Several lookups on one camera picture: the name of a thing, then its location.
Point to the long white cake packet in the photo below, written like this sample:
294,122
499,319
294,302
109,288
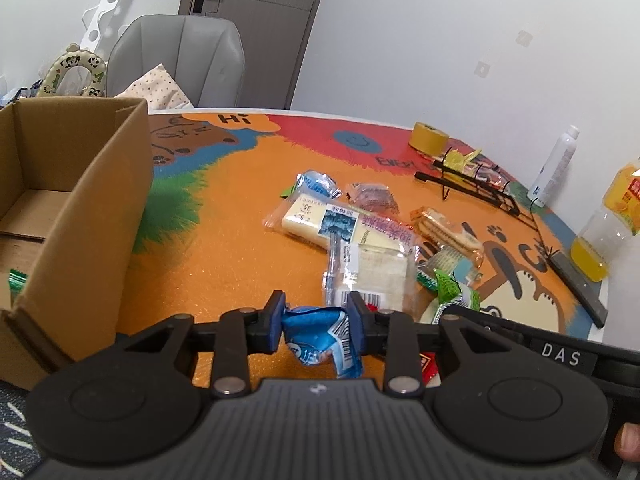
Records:
305,217

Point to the small red snack packet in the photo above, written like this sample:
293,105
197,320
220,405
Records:
427,367

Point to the blue snack packet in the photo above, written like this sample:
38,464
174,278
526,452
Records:
320,340

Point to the black rectangular block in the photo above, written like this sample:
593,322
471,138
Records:
577,285

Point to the grey padded chair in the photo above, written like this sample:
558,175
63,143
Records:
200,55

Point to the grey door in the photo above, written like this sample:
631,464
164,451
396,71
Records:
265,35

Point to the brown cardboard box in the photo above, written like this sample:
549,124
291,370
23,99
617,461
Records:
75,260

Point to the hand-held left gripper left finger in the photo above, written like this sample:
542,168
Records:
274,321

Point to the white perforated rack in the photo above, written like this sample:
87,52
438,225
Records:
107,10

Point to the clear white bread packet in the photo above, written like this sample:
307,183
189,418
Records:
380,272

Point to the colourful cartoon table mat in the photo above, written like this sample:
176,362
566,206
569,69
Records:
225,240

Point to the yellow snack packet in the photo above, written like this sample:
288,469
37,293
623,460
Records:
457,160

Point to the brown snack packet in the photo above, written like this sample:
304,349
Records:
372,196

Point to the spotted cushion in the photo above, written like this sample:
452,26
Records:
155,90

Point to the person's right hand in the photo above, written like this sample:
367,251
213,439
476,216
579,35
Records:
628,442

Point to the grey green snack packet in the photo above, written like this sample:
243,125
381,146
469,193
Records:
447,260

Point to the panda print bag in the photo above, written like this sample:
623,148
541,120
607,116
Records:
55,72

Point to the yellow tape roll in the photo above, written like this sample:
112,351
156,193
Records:
427,137

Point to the bright green snack packet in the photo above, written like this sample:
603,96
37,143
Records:
450,290

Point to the blue packet with green corner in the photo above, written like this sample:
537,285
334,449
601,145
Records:
315,184

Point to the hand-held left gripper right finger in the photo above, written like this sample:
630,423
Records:
356,320

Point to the blue plastic bag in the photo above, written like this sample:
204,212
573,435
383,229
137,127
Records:
20,94

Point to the beige cracker packet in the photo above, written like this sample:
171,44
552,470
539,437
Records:
445,232

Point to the orange juice bottle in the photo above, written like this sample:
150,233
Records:
607,220

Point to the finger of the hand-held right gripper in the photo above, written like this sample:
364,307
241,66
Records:
500,324

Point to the white spray bottle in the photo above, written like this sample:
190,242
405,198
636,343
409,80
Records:
552,170

